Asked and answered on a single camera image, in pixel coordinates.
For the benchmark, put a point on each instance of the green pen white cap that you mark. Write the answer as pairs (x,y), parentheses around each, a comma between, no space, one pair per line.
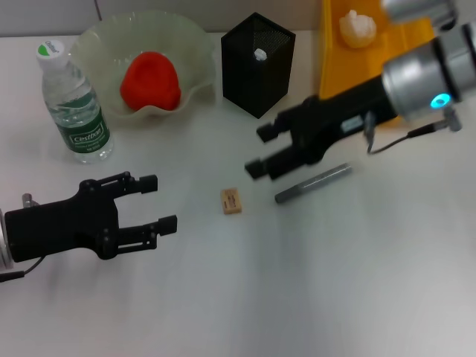
(260,54)

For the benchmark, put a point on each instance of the white paper ball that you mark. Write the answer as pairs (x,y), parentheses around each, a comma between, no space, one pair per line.
(357,28)

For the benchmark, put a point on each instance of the clear water bottle green label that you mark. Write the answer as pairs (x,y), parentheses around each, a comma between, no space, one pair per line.
(78,111)

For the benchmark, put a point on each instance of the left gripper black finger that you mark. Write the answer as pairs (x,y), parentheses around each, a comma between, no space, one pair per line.
(167,225)
(148,184)

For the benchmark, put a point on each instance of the grey glitter pen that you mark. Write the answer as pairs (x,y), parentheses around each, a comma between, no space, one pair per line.
(312,182)

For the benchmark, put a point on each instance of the translucent wavy glass fruit plate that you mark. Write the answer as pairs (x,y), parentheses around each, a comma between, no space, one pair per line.
(100,44)

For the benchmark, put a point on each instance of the black mesh pen holder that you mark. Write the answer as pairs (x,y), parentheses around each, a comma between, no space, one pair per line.
(256,89)

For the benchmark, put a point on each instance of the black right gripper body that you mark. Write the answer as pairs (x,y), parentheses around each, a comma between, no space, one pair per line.
(327,119)

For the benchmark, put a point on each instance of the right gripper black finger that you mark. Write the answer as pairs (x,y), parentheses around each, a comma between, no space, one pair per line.
(271,132)
(275,165)

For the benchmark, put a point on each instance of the yellow plastic bin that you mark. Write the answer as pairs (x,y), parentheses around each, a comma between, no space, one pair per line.
(349,70)

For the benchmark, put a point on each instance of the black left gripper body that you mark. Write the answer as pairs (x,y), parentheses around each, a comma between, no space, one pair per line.
(63,227)

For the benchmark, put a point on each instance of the beige eraser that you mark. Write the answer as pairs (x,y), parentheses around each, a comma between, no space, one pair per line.
(231,201)

